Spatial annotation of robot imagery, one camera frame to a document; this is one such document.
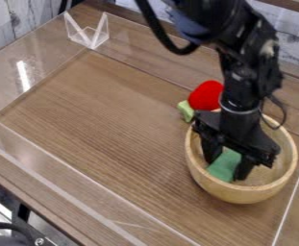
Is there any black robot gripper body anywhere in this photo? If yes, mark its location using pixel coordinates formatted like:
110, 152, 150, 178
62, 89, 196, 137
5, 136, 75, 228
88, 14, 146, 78
192, 104, 282, 168

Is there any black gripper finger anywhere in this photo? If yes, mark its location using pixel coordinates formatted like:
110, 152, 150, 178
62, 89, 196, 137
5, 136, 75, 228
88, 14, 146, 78
234, 155, 258, 181
200, 132, 223, 163

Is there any green rectangular block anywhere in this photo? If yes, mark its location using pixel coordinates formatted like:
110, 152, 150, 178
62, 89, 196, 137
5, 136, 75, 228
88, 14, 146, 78
207, 149, 242, 183

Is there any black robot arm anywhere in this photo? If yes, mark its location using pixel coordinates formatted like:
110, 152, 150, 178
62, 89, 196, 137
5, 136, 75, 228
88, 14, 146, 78
166, 0, 283, 181

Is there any light wooden bowl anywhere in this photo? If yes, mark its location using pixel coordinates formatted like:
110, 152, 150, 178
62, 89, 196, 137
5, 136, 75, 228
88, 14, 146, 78
184, 125, 298, 205

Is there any red plush ball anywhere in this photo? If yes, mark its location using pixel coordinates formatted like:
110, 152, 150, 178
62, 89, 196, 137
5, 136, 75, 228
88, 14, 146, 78
187, 80, 223, 111

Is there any small green block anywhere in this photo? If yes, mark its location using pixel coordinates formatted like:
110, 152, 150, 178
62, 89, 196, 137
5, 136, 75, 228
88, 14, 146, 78
178, 100, 194, 123

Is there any clear acrylic front barrier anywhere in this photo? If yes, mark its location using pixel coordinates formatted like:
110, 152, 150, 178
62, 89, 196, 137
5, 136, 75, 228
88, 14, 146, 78
0, 122, 199, 246

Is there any black table leg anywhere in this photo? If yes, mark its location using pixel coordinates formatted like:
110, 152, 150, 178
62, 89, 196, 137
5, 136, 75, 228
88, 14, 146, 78
12, 203, 31, 229

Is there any clear acrylic corner bracket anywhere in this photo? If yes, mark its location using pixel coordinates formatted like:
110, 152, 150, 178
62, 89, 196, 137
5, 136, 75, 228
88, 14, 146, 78
63, 12, 110, 50

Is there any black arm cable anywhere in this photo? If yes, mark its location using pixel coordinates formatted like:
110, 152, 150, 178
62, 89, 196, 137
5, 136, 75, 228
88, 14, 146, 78
134, 0, 287, 131

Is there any black cable bottom left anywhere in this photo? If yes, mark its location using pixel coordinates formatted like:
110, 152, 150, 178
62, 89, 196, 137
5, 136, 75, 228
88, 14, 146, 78
0, 219, 28, 246

